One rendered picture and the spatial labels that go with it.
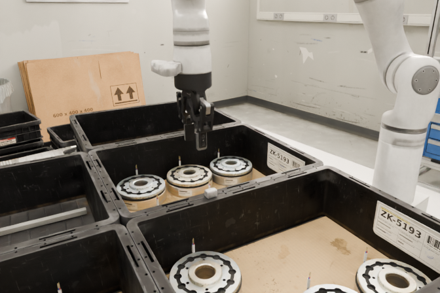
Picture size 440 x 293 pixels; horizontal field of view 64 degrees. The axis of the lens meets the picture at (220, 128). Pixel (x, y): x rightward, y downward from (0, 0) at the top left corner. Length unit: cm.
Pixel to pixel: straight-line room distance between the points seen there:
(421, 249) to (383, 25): 43
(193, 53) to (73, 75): 281
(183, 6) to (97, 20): 296
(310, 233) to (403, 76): 36
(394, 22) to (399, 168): 31
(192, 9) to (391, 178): 56
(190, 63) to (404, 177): 53
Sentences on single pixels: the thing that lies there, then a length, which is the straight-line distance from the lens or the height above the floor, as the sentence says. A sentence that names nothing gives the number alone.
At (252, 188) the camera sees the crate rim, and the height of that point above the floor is 93.
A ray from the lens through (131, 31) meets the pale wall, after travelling 378.
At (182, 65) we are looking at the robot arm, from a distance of 67.
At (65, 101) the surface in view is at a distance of 341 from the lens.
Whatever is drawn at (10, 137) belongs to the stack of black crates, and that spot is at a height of 54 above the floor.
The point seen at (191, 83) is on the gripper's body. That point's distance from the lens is 67.
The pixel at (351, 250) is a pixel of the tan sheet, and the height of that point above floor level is 83.
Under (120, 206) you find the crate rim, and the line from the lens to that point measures 57.
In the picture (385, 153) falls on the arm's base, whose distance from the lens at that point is 87.
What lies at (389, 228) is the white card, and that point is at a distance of 65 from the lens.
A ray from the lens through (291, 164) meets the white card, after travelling 78.
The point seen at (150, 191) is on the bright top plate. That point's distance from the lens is 75.
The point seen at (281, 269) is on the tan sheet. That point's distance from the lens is 60.
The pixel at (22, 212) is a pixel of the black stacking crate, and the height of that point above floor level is 83.
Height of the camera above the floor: 122
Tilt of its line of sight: 19 degrees down
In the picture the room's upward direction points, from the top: straight up
